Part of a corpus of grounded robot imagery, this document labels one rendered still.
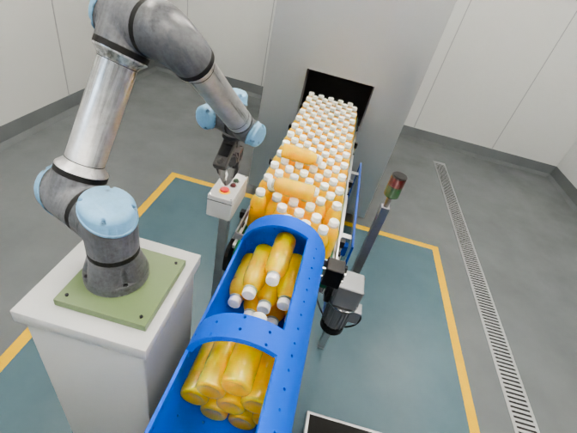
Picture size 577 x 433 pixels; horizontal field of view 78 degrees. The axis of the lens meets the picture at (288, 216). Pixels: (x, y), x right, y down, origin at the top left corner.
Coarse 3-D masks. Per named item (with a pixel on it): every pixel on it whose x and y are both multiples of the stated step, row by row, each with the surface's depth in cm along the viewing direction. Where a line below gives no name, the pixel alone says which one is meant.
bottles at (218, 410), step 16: (240, 272) 110; (240, 288) 106; (272, 288) 106; (256, 304) 109; (272, 304) 105; (272, 320) 106; (208, 352) 88; (192, 368) 85; (192, 384) 81; (192, 400) 83; (208, 400) 82; (224, 400) 79; (208, 416) 86; (224, 416) 84; (240, 416) 83; (256, 416) 80
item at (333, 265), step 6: (330, 258) 135; (330, 264) 132; (336, 264) 133; (342, 264) 134; (324, 270) 138; (330, 270) 130; (336, 270) 131; (342, 270) 131; (324, 276) 133; (330, 276) 132; (336, 276) 131; (342, 276) 131; (324, 282) 134; (330, 282) 134; (336, 282) 133; (342, 282) 135; (336, 288) 135
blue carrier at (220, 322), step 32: (256, 224) 112; (288, 224) 109; (320, 256) 110; (224, 288) 106; (224, 320) 80; (256, 320) 80; (288, 320) 84; (192, 352) 88; (288, 352) 79; (288, 384) 75; (160, 416) 75; (192, 416) 85; (288, 416) 72
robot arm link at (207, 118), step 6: (198, 108) 107; (204, 108) 106; (210, 108) 107; (198, 114) 108; (204, 114) 107; (210, 114) 106; (198, 120) 110; (204, 120) 108; (210, 120) 107; (216, 120) 108; (204, 126) 109; (210, 126) 108; (216, 126) 110; (222, 126) 108
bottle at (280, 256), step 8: (280, 240) 111; (288, 240) 111; (272, 248) 109; (280, 248) 107; (288, 248) 109; (272, 256) 105; (280, 256) 104; (288, 256) 107; (272, 264) 102; (280, 264) 103; (288, 264) 106; (280, 272) 102
